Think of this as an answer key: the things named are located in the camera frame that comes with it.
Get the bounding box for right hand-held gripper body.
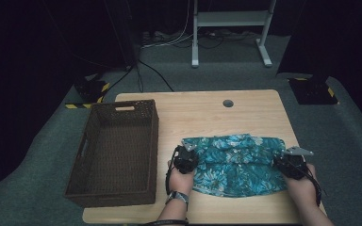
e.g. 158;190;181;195
272;145;315;181

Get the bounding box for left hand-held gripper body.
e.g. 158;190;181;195
173;139;200;175

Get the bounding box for teal floral shirt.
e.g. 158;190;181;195
182;133;288;199

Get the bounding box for brown wicker basket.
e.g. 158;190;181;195
63;99;160;209

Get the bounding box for person's left hand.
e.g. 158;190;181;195
167;159;198;198

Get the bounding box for person's right hand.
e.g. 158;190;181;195
283;163;319;209

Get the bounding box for silver wristwatch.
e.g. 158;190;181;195
165;189;190;211

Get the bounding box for yellow black hazard tape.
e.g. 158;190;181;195
64;95;106;110

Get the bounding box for black upright column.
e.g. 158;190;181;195
103;0;141;69

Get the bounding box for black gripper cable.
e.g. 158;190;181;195
301;163;323;208
164;145;181;196

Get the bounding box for black floor base plate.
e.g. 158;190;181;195
74;78;111;104
288;76;339;105

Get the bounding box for black floor cable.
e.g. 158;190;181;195
138;59;175;92
102;65;134;102

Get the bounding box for white cable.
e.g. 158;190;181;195
140;0;196;50

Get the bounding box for bundle of dark cables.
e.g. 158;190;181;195
197;29;259;50

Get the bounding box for white metal stand frame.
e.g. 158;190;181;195
190;0;277;69

